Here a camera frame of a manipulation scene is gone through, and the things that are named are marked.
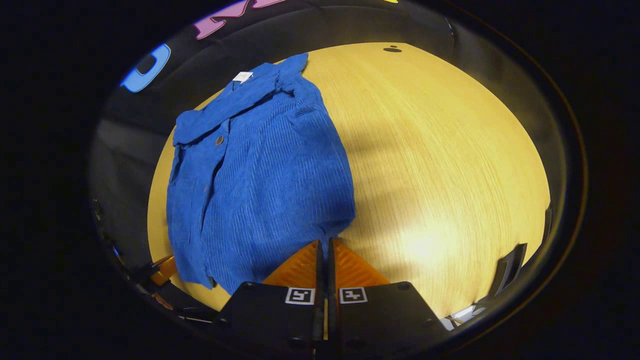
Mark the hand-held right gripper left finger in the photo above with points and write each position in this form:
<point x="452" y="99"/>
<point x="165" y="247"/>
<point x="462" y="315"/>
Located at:
<point x="319" y="280"/>

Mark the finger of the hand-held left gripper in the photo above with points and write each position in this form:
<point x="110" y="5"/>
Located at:
<point x="164" y="270"/>

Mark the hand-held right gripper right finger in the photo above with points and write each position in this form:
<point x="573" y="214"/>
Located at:
<point x="332" y="280"/>

